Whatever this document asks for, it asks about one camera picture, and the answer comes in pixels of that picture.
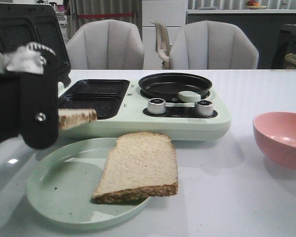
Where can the silver knob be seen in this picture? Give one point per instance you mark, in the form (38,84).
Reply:
(204,108)
(156,106)

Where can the black round frying pan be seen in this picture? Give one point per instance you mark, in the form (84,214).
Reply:
(168,85)

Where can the white office chair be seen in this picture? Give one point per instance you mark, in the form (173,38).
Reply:
(162,44)

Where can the light green round plate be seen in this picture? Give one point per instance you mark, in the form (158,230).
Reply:
(61,185)

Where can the red barrier belt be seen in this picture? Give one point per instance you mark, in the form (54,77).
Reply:
(110,15)

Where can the grey curtain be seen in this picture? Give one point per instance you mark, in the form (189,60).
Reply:
(86,7)

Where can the silver left knob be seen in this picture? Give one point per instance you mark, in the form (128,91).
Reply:
(156,106)

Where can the fruit plate on counter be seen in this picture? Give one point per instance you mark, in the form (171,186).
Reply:
(253,5)

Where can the bread slice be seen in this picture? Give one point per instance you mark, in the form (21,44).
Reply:
(141,165)
(70,118)

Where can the dark kitchen counter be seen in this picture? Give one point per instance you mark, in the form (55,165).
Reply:
(261,26)

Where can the grey armchair left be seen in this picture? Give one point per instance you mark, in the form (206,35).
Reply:
(106,45)

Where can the grey armchair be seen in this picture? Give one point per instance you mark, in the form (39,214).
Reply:
(212,45)
(106,45)

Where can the green breakfast maker lid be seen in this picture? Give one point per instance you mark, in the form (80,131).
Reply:
(24,23)

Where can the silver right knob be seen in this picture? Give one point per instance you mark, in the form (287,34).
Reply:
(204,108)

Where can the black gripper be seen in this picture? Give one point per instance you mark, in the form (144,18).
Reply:
(29,106)

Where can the green breakfast maker base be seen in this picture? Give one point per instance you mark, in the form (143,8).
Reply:
(122,108)

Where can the pink bowl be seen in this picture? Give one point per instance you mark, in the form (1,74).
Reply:
(275,135)

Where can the grey armchair right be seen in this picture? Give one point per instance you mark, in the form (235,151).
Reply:
(212,45)

